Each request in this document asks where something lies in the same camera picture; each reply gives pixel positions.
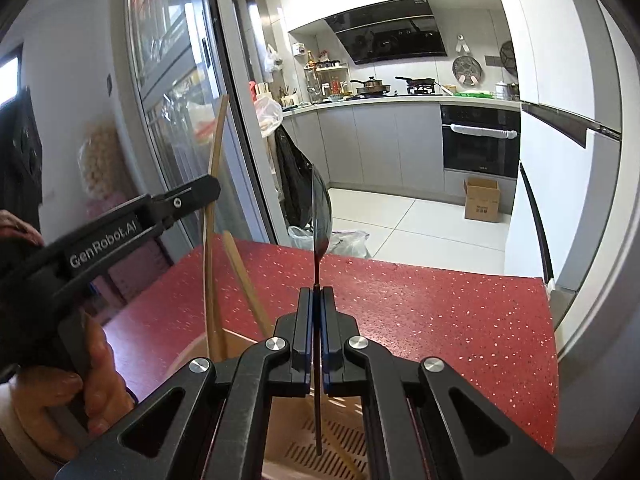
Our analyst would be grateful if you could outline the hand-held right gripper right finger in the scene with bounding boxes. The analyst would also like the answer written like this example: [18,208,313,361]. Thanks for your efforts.
[322,286,574,480]

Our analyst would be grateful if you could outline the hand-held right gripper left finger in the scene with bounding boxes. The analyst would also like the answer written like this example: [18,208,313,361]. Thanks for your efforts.
[55,286,321,480]

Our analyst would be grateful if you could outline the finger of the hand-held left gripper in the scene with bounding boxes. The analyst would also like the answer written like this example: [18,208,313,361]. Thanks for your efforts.
[149,175,222,234]

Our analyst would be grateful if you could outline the plain bamboo chopstick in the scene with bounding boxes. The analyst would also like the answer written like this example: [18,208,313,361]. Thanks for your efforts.
[207,94,232,361]
[200,96,225,361]

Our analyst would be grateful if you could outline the transparent grey plastic spoon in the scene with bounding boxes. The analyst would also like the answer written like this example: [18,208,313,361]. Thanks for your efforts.
[306,162,335,457]

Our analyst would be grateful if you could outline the beige utensil holder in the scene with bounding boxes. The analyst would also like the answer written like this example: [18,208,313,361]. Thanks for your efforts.
[160,327,373,480]

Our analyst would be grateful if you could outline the person's left hand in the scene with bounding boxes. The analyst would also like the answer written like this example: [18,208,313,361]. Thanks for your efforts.
[0,209,137,466]

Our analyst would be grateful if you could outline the pink plastic stools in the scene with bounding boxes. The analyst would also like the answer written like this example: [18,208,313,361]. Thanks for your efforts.
[85,194,173,311]

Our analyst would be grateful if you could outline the light bamboo chopstick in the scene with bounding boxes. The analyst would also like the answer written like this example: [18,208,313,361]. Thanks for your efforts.
[222,231,274,337]

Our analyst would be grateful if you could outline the clear plastic bag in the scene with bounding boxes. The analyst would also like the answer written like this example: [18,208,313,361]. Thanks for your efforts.
[287,225,372,260]

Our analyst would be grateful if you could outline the beige bubbled roll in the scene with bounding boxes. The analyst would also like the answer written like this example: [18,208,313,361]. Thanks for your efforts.
[80,119,122,200]

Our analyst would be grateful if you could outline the black hanging bag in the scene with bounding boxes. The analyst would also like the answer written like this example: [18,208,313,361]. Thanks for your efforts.
[274,124,331,229]

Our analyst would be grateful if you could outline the dark cloth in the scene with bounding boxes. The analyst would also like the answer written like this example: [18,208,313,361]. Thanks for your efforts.
[0,85,45,233]

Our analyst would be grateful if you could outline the translucent hanging plastic bag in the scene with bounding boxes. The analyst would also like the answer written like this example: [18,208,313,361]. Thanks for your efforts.
[252,95,284,137]

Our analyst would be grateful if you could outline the white hanging plastic bag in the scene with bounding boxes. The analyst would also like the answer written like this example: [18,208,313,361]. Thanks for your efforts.
[263,44,284,74]

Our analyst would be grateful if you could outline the grey lower kitchen cabinets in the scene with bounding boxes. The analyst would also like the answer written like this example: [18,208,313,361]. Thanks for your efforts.
[282,99,518,213]

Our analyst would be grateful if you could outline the spice rack with bottles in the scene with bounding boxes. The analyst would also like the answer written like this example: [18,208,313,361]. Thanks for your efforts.
[303,50,351,104]

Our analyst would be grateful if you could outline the cardboard box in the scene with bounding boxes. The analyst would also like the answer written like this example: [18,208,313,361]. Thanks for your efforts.
[462,177,502,224]

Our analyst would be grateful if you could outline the black built-in oven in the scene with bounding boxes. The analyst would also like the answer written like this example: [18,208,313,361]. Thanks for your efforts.
[440,104,522,180]

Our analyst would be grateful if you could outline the steel pot with lid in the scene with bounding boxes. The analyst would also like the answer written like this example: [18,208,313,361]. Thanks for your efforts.
[350,76,392,96]

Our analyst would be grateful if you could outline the gas stove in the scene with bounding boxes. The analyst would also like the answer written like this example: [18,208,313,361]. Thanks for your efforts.
[356,87,446,97]

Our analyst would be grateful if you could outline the black frying pan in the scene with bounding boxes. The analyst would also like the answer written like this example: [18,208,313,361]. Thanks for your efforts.
[395,76,442,92]

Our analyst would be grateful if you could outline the black range hood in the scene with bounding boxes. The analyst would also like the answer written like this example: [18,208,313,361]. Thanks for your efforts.
[324,0,448,66]

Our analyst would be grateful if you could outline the round metal trivet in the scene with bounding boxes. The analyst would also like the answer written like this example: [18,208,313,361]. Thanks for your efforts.
[452,56,482,86]

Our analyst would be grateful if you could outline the white refrigerator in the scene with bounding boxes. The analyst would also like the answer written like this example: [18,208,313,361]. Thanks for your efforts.
[500,0,626,306]

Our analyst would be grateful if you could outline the white oven handle cover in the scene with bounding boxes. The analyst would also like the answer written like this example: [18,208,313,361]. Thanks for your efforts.
[450,122,519,140]

